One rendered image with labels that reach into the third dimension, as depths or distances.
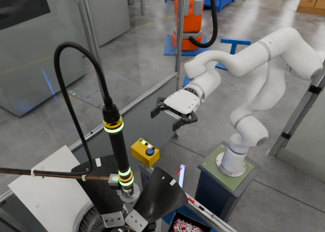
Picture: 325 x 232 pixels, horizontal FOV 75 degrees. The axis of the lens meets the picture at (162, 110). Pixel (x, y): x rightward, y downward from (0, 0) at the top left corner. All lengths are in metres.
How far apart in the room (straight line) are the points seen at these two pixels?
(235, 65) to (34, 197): 0.98
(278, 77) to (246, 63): 0.29
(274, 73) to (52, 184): 1.12
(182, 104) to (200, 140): 2.10
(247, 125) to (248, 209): 1.43
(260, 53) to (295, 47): 0.15
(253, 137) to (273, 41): 0.48
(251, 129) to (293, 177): 1.76
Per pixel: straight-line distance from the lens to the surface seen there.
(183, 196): 1.10
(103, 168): 0.90
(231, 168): 1.43
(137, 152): 1.34
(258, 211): 2.50
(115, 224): 0.99
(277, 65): 1.11
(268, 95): 1.11
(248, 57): 0.87
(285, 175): 2.83
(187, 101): 0.72
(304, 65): 1.02
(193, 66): 0.79
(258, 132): 1.15
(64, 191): 1.11
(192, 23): 4.43
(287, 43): 0.94
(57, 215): 1.13
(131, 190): 0.74
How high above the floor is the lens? 2.16
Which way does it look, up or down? 43 degrees down
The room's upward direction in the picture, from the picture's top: straight up
